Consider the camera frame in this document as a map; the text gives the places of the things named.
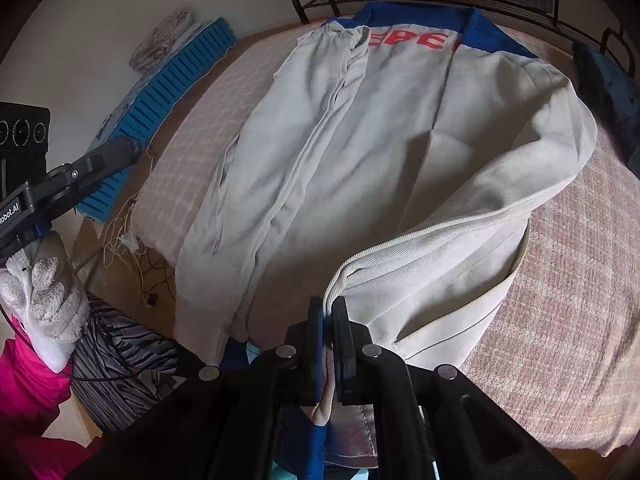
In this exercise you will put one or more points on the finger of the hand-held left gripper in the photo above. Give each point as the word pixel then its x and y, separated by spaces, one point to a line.
pixel 95 165

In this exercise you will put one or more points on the white and blue jacket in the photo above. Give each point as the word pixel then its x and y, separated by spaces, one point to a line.
pixel 400 160

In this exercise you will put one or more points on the blue ribbed mattress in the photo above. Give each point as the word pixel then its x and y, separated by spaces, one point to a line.
pixel 165 95

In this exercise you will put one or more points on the person's left hand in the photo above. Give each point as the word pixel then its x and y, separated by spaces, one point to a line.
pixel 47 290

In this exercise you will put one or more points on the black and white striped cloth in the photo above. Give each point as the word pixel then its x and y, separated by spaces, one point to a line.
pixel 125 375

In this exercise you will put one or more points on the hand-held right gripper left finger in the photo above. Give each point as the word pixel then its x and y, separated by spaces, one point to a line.
pixel 316 350

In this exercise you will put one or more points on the floral folded quilt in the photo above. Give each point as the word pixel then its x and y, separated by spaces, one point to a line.
pixel 162 40

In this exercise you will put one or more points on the person's left forearm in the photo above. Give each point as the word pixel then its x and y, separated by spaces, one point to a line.
pixel 30 400

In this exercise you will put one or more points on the pink plaid blanket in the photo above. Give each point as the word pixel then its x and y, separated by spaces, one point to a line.
pixel 575 310

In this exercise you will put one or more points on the dark blue garment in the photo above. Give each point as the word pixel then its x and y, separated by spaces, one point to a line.
pixel 610 95

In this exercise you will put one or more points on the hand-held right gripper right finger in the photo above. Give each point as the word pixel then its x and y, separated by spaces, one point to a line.
pixel 341 350

